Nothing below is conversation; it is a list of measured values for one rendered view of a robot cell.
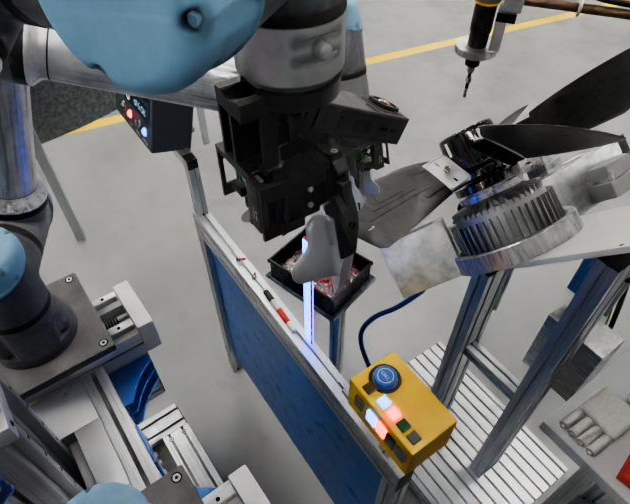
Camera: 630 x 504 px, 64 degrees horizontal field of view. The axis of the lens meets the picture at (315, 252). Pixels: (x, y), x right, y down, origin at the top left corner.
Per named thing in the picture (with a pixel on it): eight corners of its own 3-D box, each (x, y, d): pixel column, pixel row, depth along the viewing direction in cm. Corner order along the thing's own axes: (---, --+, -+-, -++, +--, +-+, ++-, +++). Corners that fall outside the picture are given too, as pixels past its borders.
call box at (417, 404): (446, 446, 89) (459, 420, 81) (403, 480, 85) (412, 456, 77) (387, 378, 98) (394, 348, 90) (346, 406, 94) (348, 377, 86)
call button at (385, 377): (401, 382, 86) (402, 377, 85) (383, 395, 85) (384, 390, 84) (386, 365, 89) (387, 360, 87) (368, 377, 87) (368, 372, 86)
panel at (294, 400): (366, 548, 153) (390, 469, 105) (364, 549, 153) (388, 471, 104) (235, 353, 199) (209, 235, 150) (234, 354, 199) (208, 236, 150)
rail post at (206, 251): (242, 367, 208) (215, 233, 151) (234, 372, 207) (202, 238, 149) (237, 360, 211) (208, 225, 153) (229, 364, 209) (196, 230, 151)
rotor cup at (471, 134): (488, 179, 119) (464, 129, 119) (535, 161, 106) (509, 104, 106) (443, 202, 114) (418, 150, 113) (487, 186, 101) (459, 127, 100)
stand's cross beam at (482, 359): (522, 394, 142) (526, 387, 139) (512, 402, 140) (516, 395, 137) (472, 346, 152) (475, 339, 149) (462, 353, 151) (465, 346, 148)
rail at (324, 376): (410, 481, 103) (415, 467, 97) (395, 493, 101) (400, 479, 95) (208, 225, 153) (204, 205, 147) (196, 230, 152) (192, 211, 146)
